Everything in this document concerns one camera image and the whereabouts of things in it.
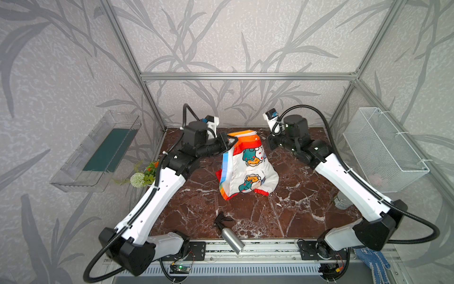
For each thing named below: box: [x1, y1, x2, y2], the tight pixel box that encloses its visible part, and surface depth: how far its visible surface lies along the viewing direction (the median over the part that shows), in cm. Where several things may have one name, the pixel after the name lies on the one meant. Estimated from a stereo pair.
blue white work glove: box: [352, 247, 391, 284], surface depth 71 cm
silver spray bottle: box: [213, 211, 246, 256], surface depth 77 cm
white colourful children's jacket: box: [215, 129, 280, 201], surface depth 78 cm
